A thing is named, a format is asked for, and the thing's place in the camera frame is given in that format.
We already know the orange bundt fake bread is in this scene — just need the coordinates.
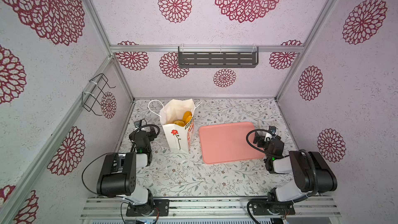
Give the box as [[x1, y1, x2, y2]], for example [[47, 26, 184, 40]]
[[173, 120, 186, 127]]

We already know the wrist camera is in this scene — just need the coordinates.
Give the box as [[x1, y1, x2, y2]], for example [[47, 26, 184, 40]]
[[265, 125, 277, 141], [134, 119, 147, 128]]

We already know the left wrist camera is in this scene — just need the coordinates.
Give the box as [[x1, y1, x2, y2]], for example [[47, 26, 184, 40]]
[[134, 119, 147, 128]]

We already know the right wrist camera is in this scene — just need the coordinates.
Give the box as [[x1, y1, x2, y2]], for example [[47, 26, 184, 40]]
[[265, 125, 277, 141]]

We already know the yellow croissant fake bread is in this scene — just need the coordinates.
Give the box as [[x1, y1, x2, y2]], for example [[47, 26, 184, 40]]
[[182, 111, 193, 122]]

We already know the pink plastic tray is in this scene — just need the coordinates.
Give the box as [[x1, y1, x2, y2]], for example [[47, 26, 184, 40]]
[[198, 122, 265, 164]]

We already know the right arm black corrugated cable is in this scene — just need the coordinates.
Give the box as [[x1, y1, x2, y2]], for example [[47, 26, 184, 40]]
[[245, 129, 320, 224]]

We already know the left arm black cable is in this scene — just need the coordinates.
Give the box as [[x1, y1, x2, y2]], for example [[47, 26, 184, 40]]
[[81, 152, 131, 197]]

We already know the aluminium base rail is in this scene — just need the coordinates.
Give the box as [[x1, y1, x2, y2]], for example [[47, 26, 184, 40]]
[[79, 196, 341, 220]]

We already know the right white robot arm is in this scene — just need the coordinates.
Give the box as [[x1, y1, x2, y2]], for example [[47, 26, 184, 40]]
[[246, 129, 337, 207]]

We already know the grey slotted wall shelf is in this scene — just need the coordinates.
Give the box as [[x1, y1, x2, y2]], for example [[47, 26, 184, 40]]
[[177, 47, 259, 68]]

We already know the yellow fake bread roll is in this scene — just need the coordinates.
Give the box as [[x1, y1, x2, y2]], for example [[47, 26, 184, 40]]
[[185, 115, 192, 124]]

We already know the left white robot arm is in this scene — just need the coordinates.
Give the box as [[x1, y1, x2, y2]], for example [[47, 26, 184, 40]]
[[96, 124, 160, 216]]

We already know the black wire wall rack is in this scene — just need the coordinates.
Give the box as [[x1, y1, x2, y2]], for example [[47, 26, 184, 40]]
[[81, 73, 117, 119]]

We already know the white floral paper bag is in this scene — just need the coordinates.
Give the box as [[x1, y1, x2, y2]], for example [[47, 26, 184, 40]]
[[148, 99, 202, 153]]

